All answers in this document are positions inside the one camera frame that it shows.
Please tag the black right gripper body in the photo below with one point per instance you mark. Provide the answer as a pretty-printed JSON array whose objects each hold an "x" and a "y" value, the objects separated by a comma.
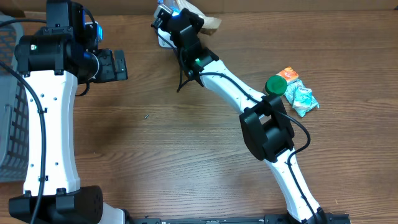
[{"x": 197, "y": 22}]

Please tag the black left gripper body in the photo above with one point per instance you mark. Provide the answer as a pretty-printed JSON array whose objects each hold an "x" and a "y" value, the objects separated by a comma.
[{"x": 108, "y": 69}]

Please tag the green lid white jar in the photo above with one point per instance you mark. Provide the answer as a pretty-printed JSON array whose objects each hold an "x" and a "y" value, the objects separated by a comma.
[{"x": 276, "y": 85}]

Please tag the orange tissue packet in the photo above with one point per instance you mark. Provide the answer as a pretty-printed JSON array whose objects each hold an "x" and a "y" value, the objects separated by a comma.
[{"x": 289, "y": 74}]

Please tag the mint green packet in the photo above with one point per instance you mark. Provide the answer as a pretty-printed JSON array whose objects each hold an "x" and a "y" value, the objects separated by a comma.
[{"x": 289, "y": 94}]

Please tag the small teal tissue packet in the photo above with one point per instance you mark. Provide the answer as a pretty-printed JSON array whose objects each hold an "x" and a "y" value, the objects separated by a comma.
[{"x": 302, "y": 98}]

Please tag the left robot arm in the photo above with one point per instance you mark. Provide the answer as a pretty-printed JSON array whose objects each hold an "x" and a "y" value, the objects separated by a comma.
[{"x": 51, "y": 64}]

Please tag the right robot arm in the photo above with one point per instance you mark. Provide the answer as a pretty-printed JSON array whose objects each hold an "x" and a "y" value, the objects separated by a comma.
[{"x": 266, "y": 126}]

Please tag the white barcode scanner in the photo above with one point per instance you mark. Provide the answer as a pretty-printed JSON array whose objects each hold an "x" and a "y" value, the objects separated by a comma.
[{"x": 165, "y": 39}]

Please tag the grey plastic mesh basket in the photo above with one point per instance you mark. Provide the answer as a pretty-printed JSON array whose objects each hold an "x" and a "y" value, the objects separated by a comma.
[{"x": 14, "y": 111}]

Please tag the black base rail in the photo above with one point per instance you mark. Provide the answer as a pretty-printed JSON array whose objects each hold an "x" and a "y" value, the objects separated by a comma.
[{"x": 329, "y": 218}]

